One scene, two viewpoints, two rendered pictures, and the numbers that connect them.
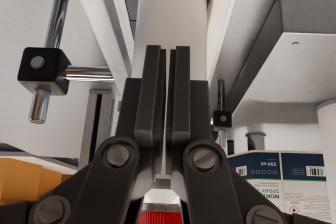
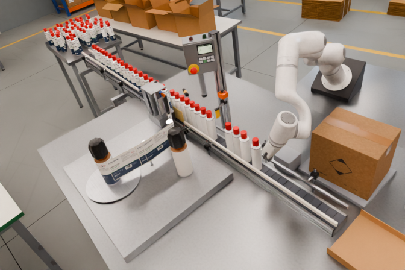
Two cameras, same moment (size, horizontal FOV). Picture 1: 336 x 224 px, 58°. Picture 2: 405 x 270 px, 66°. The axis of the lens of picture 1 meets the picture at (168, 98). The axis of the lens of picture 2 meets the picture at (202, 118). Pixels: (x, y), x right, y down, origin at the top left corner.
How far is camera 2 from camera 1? 148 cm
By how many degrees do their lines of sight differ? 32
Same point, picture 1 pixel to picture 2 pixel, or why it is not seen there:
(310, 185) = (160, 142)
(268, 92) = (209, 161)
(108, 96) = not seen: hidden behind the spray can
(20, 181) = (190, 28)
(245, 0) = (235, 173)
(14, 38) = (260, 137)
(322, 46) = (223, 175)
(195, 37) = (257, 162)
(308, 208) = (160, 135)
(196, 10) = (257, 165)
